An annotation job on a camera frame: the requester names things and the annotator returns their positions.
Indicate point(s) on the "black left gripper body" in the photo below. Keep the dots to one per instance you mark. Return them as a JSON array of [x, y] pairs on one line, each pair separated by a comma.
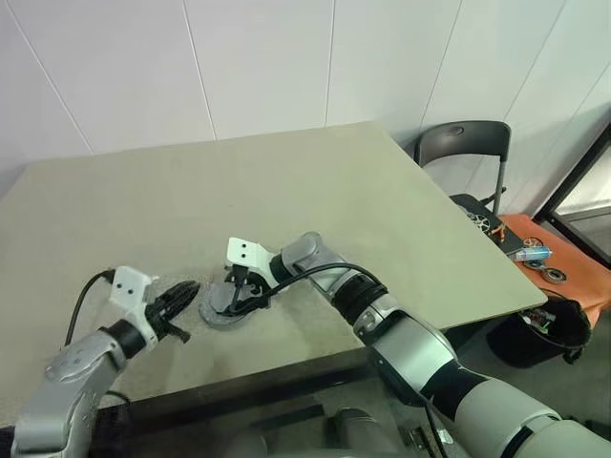
[[160, 315]]

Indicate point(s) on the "grey rounded shape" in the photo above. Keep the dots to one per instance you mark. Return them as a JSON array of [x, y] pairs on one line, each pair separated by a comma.
[[355, 431]]

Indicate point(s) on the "blue tube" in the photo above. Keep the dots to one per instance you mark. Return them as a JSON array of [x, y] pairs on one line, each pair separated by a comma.
[[534, 253]]

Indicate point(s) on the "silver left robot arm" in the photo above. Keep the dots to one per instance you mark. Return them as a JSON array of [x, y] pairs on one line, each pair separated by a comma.
[[71, 372]]

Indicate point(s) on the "orange stool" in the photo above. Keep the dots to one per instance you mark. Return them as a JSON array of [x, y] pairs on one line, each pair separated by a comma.
[[577, 272]]

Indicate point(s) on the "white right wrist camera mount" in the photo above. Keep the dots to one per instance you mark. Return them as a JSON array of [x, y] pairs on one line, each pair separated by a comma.
[[243, 250]]

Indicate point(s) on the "black waste bin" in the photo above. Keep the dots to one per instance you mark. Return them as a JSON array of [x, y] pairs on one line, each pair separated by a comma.
[[520, 343]]

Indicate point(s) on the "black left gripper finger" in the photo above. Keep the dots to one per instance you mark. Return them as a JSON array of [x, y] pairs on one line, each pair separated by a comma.
[[176, 335], [183, 292]]

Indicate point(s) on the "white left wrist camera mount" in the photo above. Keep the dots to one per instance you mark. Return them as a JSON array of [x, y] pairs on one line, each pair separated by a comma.
[[126, 286]]

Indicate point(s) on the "silver round motor lid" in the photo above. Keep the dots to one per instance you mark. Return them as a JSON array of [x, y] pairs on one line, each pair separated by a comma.
[[217, 296]]

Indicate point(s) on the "silver toothed gear wheel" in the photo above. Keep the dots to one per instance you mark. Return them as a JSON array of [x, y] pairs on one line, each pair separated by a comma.
[[479, 220]]

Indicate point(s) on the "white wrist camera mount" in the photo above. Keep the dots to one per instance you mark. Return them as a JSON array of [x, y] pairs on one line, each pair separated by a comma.
[[126, 286], [243, 250]]

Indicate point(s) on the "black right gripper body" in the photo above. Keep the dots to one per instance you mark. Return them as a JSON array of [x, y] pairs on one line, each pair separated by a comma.
[[248, 284]]

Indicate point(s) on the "black framed glass door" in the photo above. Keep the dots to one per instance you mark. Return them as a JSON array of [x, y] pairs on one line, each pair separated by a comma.
[[573, 181]]

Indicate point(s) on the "black folding chair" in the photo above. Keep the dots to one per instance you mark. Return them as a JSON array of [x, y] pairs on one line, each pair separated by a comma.
[[463, 138]]

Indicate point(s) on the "grey motor housing copper windings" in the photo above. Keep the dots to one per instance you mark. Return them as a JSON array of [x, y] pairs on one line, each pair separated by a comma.
[[224, 322]]

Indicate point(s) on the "small orange tool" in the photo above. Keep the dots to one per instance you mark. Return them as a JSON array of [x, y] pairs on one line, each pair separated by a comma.
[[499, 232]]

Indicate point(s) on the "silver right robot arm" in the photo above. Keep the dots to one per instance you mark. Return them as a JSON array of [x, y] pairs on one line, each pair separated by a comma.
[[410, 343]]

